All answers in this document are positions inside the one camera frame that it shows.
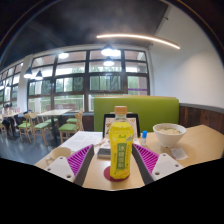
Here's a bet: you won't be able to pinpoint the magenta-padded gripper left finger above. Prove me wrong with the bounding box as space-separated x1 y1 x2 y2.
44 143 95 187

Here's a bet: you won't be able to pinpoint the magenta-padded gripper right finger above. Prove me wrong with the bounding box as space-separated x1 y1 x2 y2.
130 143 185 185

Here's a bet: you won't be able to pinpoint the yellow drink bottle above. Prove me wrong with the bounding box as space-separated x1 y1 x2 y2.
108 105 135 181

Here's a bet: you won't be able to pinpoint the white paper sheet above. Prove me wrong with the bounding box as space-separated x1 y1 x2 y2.
59 130 105 153

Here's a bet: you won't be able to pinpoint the small blue-capped white bottle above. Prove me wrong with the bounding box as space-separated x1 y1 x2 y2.
141 130 148 147

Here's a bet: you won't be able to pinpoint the small dark grey box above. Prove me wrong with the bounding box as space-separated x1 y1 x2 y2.
96 147 112 160

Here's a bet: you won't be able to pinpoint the flat round red coaster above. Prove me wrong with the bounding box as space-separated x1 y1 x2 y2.
103 165 131 183

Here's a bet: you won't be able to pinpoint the white bowl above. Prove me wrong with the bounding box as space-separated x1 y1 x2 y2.
152 122 188 148

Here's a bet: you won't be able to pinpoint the small white receipt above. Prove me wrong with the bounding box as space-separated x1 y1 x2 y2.
170 147 190 161

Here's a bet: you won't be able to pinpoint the wooden chairs with green cushions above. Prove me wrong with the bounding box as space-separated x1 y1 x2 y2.
17 110 84 144

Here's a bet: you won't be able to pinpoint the black-framed tablet stand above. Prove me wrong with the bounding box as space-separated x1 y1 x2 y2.
102 112 141 139

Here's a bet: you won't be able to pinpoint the green booth backrest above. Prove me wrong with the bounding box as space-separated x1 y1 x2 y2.
93 96 181 133

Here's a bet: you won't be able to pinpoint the light wooden dining table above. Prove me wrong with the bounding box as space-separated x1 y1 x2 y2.
36 108 73 134

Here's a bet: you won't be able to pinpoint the person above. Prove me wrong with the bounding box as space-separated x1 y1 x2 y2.
1 103 18 134

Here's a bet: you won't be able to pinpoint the black pendant lamps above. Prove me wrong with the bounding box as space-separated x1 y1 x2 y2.
23 43 122 81

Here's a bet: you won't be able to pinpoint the long linear ceiling lamp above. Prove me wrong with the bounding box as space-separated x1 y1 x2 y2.
96 33 181 50

